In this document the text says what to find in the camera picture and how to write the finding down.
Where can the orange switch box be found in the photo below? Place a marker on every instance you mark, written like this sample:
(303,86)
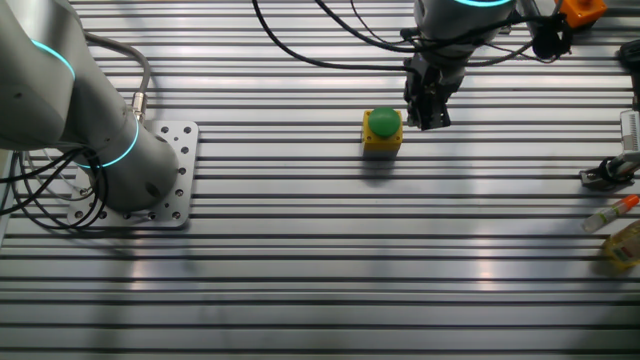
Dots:
(585,11)

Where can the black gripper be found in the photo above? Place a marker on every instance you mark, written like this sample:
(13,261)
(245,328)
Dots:
(425,82)

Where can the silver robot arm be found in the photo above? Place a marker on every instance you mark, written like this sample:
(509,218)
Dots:
(50,100)

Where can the yellow box green push button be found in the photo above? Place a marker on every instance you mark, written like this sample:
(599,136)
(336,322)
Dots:
(382,122)

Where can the bottle with yellow liquid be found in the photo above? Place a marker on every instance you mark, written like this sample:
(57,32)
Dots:
(624,247)

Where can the silver finned camera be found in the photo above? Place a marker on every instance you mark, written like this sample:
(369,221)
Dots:
(631,130)

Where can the small tube orange cap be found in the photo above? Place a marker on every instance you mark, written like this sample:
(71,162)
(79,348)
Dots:
(607,215)

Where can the metal pole foot bracket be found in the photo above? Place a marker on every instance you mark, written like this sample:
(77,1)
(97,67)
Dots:
(596,179)

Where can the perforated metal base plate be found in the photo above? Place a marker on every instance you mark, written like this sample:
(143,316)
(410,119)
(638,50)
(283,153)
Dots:
(182,165)

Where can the black device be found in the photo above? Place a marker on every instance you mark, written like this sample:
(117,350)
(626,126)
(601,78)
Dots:
(631,55)

